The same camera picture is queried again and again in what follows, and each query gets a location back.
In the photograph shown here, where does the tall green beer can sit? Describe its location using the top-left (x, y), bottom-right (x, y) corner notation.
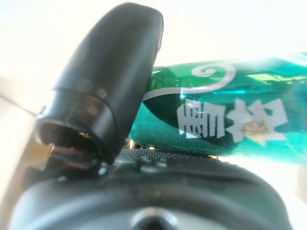
top-left (127, 51), bottom-right (307, 163)

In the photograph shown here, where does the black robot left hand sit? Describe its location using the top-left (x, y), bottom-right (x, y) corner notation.
top-left (7, 2), bottom-right (291, 230)

